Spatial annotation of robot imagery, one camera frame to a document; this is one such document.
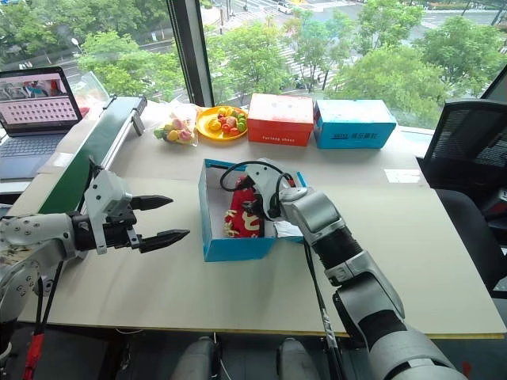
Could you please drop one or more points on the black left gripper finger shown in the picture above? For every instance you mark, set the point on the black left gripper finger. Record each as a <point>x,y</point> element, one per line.
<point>164,237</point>
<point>152,202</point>

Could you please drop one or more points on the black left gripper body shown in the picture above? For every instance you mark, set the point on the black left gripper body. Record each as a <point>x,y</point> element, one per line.
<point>119,233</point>

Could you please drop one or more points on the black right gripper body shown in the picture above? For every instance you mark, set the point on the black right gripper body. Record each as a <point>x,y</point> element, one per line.
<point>252,208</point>

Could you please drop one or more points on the red patterned shoe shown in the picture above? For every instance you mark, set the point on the red patterned shoe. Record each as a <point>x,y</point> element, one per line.
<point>239,221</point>

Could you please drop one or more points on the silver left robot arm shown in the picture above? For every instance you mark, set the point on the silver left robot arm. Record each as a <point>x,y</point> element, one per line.
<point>31,237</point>

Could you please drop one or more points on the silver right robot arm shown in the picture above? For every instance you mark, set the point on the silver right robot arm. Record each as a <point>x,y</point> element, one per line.
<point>356,269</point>

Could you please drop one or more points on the open blue shoebox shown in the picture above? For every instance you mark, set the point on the open blue shoebox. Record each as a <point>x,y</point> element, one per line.
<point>237,249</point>

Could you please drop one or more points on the red shoebox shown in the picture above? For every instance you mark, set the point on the red shoebox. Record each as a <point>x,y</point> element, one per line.
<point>279,122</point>

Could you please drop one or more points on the closed blue shoebox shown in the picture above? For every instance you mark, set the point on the closed blue shoebox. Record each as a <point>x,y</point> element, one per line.
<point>352,124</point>

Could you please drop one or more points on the red toy tomato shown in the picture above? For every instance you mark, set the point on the red toy tomato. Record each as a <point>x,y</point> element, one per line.
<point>226,127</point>

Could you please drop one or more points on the green toy vegetable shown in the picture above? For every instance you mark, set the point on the green toy vegetable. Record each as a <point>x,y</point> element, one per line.
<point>241,118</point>

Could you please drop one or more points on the yellow toy fruit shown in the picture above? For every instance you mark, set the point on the yellow toy fruit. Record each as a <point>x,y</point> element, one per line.
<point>215,125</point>

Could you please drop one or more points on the yellow plate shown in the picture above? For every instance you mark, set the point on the yellow plate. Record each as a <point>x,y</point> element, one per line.
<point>208,128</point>

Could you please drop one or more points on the green conveyor belt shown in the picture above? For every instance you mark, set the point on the green conveyor belt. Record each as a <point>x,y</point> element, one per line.
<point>95,150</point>

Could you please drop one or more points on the clear bag of toy fruit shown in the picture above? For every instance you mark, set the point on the clear bag of toy fruit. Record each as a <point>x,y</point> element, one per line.
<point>178,128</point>

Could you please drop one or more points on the clear plastic bag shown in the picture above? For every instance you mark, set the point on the clear plastic bag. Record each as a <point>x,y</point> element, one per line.
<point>92,93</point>

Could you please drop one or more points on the grey laptop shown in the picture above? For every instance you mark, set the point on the grey laptop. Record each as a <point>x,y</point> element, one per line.
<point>35,118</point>

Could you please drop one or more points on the black mesh office chair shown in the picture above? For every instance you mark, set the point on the black mesh office chair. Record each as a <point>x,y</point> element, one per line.
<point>467,158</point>

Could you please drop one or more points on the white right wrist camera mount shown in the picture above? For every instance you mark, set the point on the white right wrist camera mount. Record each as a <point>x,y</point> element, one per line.
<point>263,178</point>

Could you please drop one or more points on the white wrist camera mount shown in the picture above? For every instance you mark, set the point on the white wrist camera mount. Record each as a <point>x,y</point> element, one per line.
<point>105,190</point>
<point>263,178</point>

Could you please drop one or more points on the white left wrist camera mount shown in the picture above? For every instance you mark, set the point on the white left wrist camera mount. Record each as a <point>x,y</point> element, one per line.
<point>105,190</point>

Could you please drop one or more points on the dark window frame post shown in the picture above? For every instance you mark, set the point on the dark window frame post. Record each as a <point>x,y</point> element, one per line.
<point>190,51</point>

